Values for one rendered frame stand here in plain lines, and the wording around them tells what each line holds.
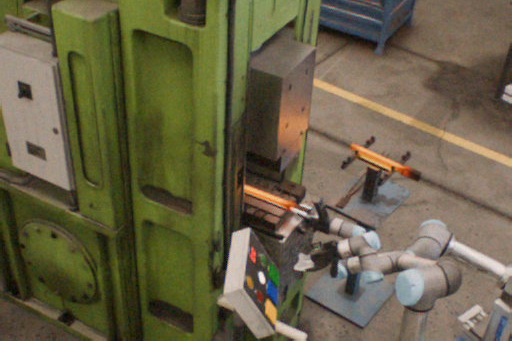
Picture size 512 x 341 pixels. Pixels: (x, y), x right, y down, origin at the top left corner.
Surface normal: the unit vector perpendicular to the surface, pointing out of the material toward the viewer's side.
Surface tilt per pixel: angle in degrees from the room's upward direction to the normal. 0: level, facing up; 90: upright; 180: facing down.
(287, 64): 0
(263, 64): 0
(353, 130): 0
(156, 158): 89
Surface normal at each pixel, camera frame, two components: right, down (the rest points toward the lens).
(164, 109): -0.49, 0.53
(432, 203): 0.04, -0.77
